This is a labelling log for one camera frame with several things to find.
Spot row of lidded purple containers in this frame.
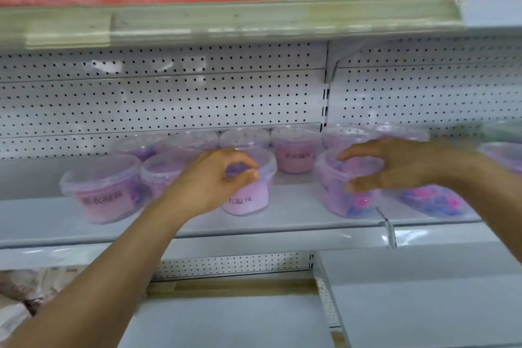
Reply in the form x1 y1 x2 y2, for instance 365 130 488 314
59 123 522 225

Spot purple-filled clear laundry bead tub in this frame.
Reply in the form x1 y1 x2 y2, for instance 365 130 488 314
315 147 386 220

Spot person's right hand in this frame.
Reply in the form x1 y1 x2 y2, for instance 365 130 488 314
337 138 462 195

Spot person's left forearm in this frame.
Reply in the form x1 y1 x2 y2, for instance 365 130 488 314
3 191 194 348

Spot person's left hand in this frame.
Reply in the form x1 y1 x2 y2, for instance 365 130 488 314
172 148 261 219

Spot person's right forearm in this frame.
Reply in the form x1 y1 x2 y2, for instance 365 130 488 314
449 151 522 265

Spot white shelf bracket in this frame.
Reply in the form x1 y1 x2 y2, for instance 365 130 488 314
324 41 368 84

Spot white metal shelf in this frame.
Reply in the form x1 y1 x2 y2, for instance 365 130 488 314
0 174 522 272
0 0 522 52
117 249 522 348

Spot pink-filled clear laundry bead tub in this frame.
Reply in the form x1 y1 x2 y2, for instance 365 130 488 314
220 147 278 217

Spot white pegboard back panel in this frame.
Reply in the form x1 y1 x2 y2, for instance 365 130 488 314
326 36 522 138
0 42 328 161

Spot pink patterned soft packets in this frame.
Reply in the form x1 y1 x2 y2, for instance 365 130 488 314
0 267 84 334

